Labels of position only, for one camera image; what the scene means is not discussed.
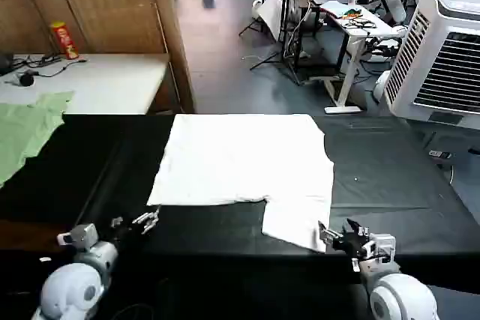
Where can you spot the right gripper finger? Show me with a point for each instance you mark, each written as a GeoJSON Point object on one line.
{"type": "Point", "coordinates": [357, 228]}
{"type": "Point", "coordinates": [328, 234]}

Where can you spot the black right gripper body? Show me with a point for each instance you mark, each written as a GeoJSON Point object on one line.
{"type": "Point", "coordinates": [350, 244]}

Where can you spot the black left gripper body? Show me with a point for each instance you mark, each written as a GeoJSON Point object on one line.
{"type": "Point", "coordinates": [126, 233]}

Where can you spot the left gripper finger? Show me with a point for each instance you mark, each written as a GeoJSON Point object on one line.
{"type": "Point", "coordinates": [147, 216]}
{"type": "Point", "coordinates": [149, 226]}

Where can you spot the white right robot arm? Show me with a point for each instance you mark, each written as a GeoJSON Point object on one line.
{"type": "Point", "coordinates": [401, 293]}

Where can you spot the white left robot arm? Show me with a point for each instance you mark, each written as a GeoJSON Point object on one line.
{"type": "Point", "coordinates": [71, 286]}

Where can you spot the black table cover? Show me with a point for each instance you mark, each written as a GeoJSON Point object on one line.
{"type": "Point", "coordinates": [375, 185]}

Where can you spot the white shirt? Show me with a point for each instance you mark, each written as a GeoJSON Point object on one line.
{"type": "Point", "coordinates": [243, 162]}

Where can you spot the small grey power adapter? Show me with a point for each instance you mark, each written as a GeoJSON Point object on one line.
{"type": "Point", "coordinates": [440, 154]}

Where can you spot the white side table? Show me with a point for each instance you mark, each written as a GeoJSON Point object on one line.
{"type": "Point", "coordinates": [112, 80]}

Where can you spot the green cloth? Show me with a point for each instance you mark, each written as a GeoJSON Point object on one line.
{"type": "Point", "coordinates": [26, 129]}

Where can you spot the white desk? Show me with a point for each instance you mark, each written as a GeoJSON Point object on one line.
{"type": "Point", "coordinates": [347, 65]}

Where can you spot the small black round device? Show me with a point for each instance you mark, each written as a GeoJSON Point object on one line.
{"type": "Point", "coordinates": [27, 78]}

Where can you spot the red snack can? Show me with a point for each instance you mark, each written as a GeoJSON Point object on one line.
{"type": "Point", "coordinates": [64, 40]}

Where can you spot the white air cooler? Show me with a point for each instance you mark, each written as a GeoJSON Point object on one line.
{"type": "Point", "coordinates": [442, 54]}

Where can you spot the black tripod stand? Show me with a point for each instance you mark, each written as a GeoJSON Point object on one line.
{"type": "Point", "coordinates": [290, 35]}

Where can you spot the wooden slat partition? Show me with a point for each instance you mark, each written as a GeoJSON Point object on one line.
{"type": "Point", "coordinates": [112, 5]}

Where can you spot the colourful cloth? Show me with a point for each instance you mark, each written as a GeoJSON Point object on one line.
{"type": "Point", "coordinates": [339, 9]}

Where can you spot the white hanging sheet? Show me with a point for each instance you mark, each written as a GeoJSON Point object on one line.
{"type": "Point", "coordinates": [270, 16]}

